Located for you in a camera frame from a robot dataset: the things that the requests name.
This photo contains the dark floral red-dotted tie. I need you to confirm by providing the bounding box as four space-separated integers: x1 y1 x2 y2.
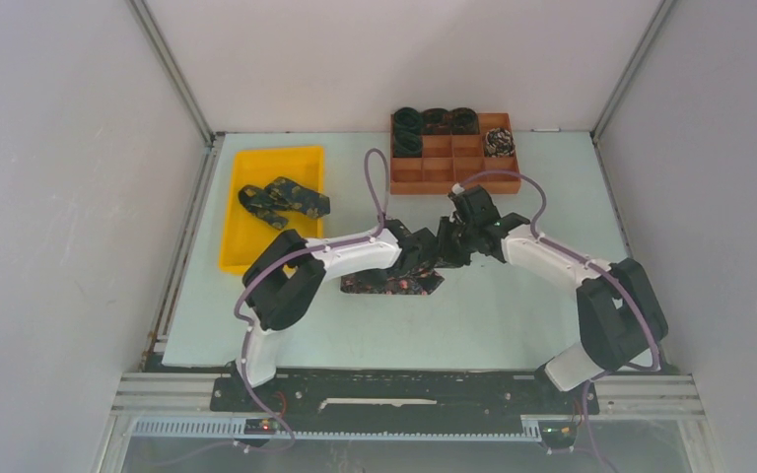
339 265 445 296

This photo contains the white-patterned tie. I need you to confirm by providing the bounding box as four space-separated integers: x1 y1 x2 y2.
483 127 516 158

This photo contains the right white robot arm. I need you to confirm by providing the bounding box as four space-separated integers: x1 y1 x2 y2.
438 184 668 412

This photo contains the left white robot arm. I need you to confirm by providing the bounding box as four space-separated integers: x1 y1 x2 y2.
234 220 443 411

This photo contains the orange compartment tray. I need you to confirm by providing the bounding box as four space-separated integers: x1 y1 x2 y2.
390 110 521 195

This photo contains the rolled dark gold-patterned tie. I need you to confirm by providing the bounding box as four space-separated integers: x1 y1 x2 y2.
449 107 479 135

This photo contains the rolled dark red-patterned tie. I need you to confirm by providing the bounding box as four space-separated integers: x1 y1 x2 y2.
420 107 451 135

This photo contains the dark gold-patterned folded tie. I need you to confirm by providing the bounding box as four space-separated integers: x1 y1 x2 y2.
238 176 331 231

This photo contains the yellow plastic bin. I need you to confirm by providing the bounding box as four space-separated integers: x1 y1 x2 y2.
217 145 325 275

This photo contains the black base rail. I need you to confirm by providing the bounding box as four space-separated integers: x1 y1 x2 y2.
209 368 598 437

